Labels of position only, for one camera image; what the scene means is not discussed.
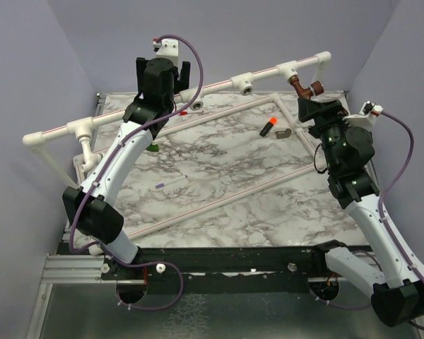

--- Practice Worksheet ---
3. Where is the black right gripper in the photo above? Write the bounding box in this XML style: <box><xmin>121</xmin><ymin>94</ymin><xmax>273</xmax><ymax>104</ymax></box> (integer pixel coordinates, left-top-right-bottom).
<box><xmin>299</xmin><ymin>96</ymin><xmax>357</xmax><ymax>172</ymax></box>

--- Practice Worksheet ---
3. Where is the brown plastic faucet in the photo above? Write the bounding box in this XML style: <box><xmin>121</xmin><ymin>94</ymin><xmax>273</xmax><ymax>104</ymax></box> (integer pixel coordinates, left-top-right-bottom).
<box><xmin>288</xmin><ymin>75</ymin><xmax>324</xmax><ymax>99</ymax></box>

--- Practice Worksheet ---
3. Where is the white PVC pipe frame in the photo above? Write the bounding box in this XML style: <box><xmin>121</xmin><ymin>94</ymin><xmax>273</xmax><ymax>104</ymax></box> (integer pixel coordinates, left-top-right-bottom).
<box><xmin>21</xmin><ymin>51</ymin><xmax>332</xmax><ymax>255</ymax></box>

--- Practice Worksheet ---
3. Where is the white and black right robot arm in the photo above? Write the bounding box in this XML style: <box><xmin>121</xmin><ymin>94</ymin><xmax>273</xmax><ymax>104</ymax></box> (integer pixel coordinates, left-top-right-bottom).
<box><xmin>298</xmin><ymin>97</ymin><xmax>424</xmax><ymax>327</ymax></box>

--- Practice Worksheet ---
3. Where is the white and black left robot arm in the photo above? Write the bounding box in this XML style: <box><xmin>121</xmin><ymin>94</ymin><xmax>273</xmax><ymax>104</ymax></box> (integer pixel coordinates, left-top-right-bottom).
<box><xmin>62</xmin><ymin>57</ymin><xmax>190</xmax><ymax>279</ymax></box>

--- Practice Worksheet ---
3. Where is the orange and black highlighter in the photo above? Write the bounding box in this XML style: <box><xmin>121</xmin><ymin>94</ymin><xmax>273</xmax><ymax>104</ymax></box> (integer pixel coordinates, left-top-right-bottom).
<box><xmin>259</xmin><ymin>117</ymin><xmax>277</xmax><ymax>137</ymax></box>

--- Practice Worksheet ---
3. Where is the red and white marker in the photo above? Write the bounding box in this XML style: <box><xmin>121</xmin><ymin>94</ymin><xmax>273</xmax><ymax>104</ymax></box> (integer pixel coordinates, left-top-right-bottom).
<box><xmin>179</xmin><ymin>109</ymin><xmax>205</xmax><ymax>116</ymax></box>

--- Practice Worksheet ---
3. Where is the green plastic faucet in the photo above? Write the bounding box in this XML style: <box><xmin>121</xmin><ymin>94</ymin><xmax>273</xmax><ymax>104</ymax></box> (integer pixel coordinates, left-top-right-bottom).
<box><xmin>146</xmin><ymin>143</ymin><xmax>160</xmax><ymax>153</ymax></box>

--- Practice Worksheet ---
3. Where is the purple and white pen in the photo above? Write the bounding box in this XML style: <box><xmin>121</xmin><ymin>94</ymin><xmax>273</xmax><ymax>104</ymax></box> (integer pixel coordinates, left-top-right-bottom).
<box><xmin>155</xmin><ymin>174</ymin><xmax>188</xmax><ymax>189</ymax></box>

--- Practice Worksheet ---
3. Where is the white plastic faucet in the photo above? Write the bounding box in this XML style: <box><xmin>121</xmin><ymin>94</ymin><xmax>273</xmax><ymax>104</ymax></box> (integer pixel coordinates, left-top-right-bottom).
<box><xmin>76</xmin><ymin>133</ymin><xmax>102</xmax><ymax>173</ymax></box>

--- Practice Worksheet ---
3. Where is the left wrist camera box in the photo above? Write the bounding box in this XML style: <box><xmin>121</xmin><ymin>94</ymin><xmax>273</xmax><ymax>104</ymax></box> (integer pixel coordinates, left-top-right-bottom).
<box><xmin>153</xmin><ymin>38</ymin><xmax>179</xmax><ymax>63</ymax></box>

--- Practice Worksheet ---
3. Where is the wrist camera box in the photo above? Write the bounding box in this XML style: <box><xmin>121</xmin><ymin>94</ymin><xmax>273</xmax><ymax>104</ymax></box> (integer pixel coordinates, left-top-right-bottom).
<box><xmin>153</xmin><ymin>38</ymin><xmax>179</xmax><ymax>63</ymax></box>
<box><xmin>343</xmin><ymin>101</ymin><xmax>383</xmax><ymax>129</ymax></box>

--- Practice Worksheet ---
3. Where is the grey metal bracket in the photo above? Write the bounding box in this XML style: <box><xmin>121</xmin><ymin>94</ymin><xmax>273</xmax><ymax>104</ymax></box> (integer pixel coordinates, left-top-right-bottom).
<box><xmin>276</xmin><ymin>129</ymin><xmax>292</xmax><ymax>139</ymax></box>

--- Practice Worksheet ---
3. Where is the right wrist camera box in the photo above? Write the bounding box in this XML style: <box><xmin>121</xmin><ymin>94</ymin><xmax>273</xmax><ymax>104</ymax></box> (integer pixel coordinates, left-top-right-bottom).
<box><xmin>343</xmin><ymin>101</ymin><xmax>383</xmax><ymax>129</ymax></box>

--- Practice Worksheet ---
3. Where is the black front mounting rail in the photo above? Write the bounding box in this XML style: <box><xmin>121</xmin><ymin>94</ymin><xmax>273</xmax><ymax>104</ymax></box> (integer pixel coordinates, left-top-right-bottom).
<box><xmin>56</xmin><ymin>245</ymin><xmax>375</xmax><ymax>296</ymax></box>

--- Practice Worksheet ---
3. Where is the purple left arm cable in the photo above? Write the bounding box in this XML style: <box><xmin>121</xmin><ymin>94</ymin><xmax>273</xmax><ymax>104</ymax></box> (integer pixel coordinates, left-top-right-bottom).
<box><xmin>69</xmin><ymin>34</ymin><xmax>205</xmax><ymax>266</ymax></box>

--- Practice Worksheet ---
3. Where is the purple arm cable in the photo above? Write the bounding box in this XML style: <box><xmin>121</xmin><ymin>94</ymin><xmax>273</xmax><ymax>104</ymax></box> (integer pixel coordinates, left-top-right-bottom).
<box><xmin>69</xmin><ymin>34</ymin><xmax>205</xmax><ymax>266</ymax></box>
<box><xmin>377</xmin><ymin>109</ymin><xmax>424</xmax><ymax>333</ymax></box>

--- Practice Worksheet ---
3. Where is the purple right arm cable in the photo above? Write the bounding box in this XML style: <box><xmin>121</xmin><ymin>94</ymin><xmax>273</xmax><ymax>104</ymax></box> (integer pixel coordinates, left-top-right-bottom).
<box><xmin>377</xmin><ymin>109</ymin><xmax>424</xmax><ymax>333</ymax></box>

